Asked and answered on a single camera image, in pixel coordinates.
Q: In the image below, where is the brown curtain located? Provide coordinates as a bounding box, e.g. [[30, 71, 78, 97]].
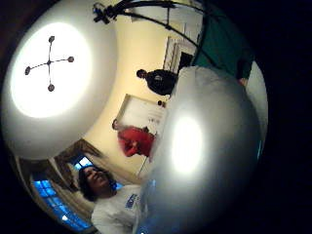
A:
[[52, 138, 144, 222]]

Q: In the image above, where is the the person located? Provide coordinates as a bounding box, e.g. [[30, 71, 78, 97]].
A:
[[77, 165, 144, 234]]

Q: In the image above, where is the blue-lit window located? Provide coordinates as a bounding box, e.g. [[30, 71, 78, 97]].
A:
[[31, 155, 125, 232]]

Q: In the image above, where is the white door frame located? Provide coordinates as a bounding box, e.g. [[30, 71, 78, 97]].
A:
[[162, 35, 197, 74]]

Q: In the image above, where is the black camera rig with poles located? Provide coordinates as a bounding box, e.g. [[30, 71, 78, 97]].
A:
[[92, 0, 218, 67]]

